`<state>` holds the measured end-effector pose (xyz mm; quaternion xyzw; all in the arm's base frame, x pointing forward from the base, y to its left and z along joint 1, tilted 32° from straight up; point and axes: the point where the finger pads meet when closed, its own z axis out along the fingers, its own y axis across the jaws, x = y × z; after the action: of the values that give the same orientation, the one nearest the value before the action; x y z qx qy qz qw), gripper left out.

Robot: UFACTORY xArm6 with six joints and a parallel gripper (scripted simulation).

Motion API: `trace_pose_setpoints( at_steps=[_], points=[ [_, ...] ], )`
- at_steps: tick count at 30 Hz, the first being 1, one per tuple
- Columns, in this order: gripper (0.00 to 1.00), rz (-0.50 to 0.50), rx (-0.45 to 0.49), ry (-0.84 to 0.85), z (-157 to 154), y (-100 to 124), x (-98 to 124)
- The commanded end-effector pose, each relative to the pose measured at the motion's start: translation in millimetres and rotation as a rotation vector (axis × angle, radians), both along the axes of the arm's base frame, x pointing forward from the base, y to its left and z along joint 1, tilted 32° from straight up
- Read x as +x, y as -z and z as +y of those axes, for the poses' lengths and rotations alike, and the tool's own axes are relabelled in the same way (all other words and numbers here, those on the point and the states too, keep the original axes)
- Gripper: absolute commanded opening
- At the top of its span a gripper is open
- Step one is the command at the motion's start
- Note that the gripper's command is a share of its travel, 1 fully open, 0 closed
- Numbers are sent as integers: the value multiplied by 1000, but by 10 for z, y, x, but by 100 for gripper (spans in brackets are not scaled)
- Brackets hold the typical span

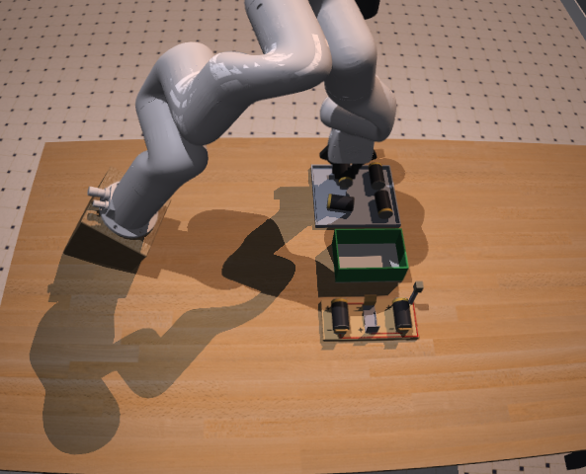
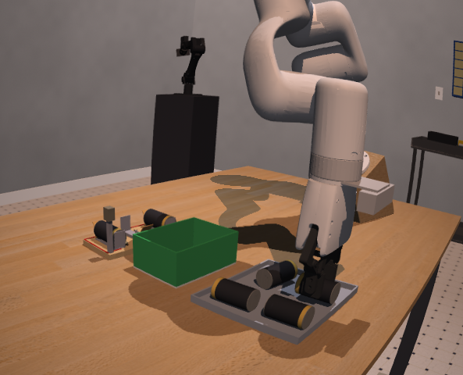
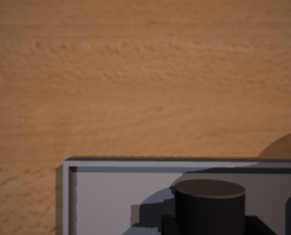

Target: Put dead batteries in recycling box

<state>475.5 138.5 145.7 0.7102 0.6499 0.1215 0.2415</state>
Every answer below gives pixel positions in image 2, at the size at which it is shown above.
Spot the green open-top box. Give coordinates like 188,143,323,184
133,217,239,288

